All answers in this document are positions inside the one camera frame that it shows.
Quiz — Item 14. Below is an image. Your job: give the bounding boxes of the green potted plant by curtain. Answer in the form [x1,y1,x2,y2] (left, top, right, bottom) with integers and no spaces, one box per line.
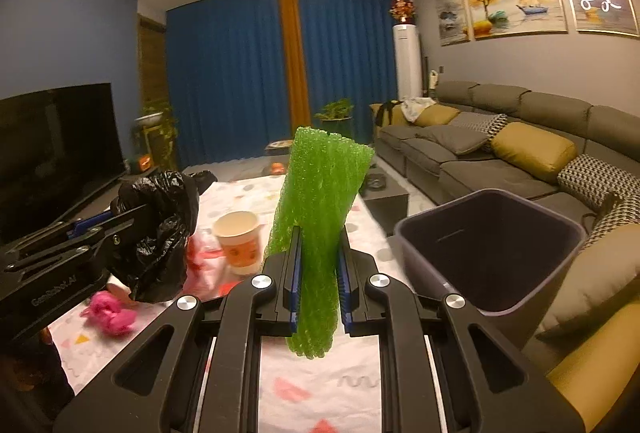
[314,98,354,138]

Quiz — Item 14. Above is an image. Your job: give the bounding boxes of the patterned white tablecloth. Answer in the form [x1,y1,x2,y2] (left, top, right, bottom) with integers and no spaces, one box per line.
[46,174,452,433]

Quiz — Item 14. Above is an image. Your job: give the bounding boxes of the green foam net sleeve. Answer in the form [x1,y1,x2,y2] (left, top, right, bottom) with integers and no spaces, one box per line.
[265,127,374,359]

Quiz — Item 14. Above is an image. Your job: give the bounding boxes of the white standing air conditioner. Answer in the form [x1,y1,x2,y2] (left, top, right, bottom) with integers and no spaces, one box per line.
[393,23,423,100]

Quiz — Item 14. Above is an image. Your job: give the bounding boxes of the small left landscape painting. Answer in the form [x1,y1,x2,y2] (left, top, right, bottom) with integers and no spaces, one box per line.
[435,0,470,46]

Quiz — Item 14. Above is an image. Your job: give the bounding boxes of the grey sectional sofa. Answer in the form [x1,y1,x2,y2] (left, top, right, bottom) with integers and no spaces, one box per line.
[373,81,639,432]

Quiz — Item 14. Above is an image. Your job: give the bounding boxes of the white orange paper cup upright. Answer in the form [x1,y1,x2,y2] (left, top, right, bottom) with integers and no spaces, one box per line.
[213,211,262,276]

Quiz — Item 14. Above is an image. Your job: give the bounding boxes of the black plastic trash bag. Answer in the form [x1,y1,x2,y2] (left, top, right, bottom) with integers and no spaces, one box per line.
[111,170,217,303]

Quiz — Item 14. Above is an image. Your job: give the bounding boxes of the pink plastic bag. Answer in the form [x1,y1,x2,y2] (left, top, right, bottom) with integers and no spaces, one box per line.
[80,291,137,337]

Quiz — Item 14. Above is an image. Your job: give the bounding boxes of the mustard yellow sofa cushion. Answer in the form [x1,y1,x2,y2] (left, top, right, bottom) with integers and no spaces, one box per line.
[491,122,578,184]

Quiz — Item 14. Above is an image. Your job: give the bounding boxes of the potted plant on stand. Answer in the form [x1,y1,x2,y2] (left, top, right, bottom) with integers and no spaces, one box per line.
[131,99,178,170]

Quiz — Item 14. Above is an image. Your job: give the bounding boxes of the black white patterned cushion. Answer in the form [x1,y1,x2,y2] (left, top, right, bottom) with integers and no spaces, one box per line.
[556,154,639,210]

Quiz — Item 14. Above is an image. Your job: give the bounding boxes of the dark grey trash bin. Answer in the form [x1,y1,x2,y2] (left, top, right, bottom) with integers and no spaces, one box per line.
[395,189,587,349]

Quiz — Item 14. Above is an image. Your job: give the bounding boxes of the flower decoration on conditioner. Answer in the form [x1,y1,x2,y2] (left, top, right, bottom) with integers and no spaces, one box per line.
[390,0,416,24]

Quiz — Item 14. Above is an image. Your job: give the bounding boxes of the black flat television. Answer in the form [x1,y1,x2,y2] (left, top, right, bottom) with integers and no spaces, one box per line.
[0,83,125,245]

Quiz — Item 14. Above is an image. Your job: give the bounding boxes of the orange centre curtain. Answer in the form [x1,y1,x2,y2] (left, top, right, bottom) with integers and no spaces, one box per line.
[278,0,311,134]

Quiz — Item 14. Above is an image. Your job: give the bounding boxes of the blue window curtains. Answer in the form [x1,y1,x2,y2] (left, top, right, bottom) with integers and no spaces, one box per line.
[166,0,397,166]

